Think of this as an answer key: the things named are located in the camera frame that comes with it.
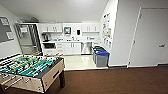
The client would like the stainless steel dishwasher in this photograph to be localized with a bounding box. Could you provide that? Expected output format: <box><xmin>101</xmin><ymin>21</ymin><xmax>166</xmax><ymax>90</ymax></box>
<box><xmin>80</xmin><ymin>42</ymin><xmax>93</xmax><ymax>56</ymax></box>

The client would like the grey bin with blue lid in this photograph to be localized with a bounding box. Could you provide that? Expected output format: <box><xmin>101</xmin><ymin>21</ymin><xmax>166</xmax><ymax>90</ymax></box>
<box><xmin>95</xmin><ymin>50</ymin><xmax>111</xmax><ymax>69</ymax></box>

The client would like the white drawer stack beside microwave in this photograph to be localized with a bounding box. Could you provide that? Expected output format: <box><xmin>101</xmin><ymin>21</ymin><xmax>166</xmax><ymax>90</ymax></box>
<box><xmin>55</xmin><ymin>42</ymin><xmax>65</xmax><ymax>56</ymax></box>

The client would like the black built-in microwave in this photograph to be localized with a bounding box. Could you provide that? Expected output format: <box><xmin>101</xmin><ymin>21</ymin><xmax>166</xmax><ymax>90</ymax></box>
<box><xmin>43</xmin><ymin>42</ymin><xmax>57</xmax><ymax>50</ymax></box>

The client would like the stainless steel refrigerator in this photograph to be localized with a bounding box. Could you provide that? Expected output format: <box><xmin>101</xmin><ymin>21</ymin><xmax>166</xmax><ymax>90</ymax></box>
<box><xmin>14</xmin><ymin>22</ymin><xmax>43</xmax><ymax>56</ymax></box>

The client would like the foosball table with green field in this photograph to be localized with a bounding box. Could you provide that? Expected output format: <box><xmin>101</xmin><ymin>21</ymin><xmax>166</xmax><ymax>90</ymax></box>
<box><xmin>0</xmin><ymin>54</ymin><xmax>66</xmax><ymax>94</ymax></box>

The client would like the white paper notice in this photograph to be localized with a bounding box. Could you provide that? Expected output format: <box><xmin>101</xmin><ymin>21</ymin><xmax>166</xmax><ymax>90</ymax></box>
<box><xmin>19</xmin><ymin>26</ymin><xmax>29</xmax><ymax>34</ymax></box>

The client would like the white door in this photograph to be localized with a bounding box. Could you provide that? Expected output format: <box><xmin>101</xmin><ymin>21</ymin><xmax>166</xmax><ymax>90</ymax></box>
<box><xmin>127</xmin><ymin>7</ymin><xmax>168</xmax><ymax>68</ymax></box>

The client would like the grey bulletin board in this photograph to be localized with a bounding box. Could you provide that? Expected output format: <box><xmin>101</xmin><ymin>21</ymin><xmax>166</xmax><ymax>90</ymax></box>
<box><xmin>0</xmin><ymin>15</ymin><xmax>15</xmax><ymax>44</ymax></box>

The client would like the white double-door wall cabinet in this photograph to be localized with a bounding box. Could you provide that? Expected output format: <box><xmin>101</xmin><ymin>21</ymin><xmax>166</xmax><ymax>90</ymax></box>
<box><xmin>40</xmin><ymin>22</ymin><xmax>64</xmax><ymax>34</ymax></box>

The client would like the metal door handle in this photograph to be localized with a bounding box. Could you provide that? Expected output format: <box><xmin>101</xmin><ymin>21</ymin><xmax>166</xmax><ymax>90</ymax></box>
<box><xmin>158</xmin><ymin>43</ymin><xmax>166</xmax><ymax>49</ymax></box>

